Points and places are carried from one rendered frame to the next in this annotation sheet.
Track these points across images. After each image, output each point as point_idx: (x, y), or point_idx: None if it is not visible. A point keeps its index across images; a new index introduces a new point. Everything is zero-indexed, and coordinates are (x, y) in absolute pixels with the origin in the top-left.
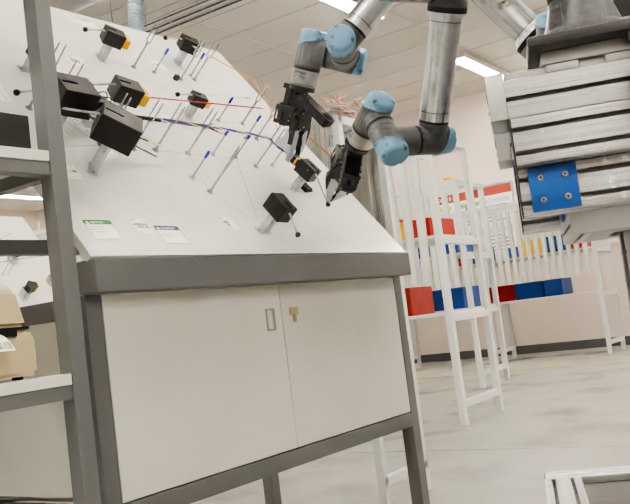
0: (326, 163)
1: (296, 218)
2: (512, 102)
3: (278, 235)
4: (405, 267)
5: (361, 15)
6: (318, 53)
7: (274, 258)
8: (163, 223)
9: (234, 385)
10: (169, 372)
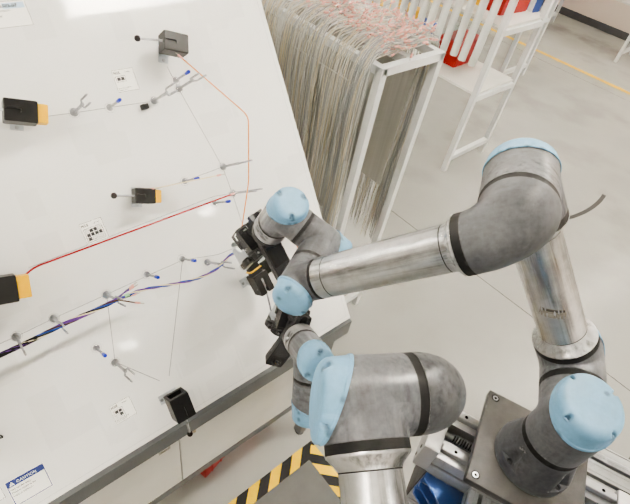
0: (352, 115)
1: (226, 341)
2: None
3: (187, 391)
4: (342, 333)
5: (328, 289)
6: (285, 235)
7: (165, 438)
8: (23, 469)
9: (114, 501)
10: None
